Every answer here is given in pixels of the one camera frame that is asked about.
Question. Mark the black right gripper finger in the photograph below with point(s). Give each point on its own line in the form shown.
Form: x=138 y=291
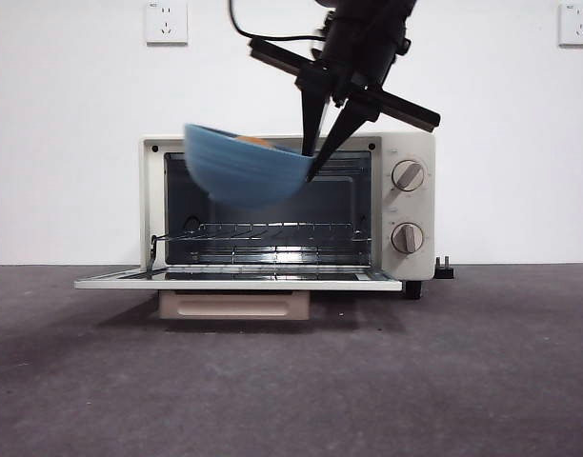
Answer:
x=351 y=116
x=313 y=119

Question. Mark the beige oven knob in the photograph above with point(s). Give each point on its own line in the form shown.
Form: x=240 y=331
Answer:
x=408 y=237
x=408 y=176

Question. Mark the white toaster oven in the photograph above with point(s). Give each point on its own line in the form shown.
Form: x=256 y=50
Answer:
x=406 y=271

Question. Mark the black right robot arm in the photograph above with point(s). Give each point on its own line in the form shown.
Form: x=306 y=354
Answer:
x=367 y=14

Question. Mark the blue ribbed bowl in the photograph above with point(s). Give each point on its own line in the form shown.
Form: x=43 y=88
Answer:
x=244 y=171

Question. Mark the black power plug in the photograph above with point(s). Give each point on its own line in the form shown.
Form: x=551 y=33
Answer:
x=445 y=271

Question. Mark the white wall socket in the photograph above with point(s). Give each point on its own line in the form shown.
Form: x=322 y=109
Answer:
x=579 y=26
x=166 y=24

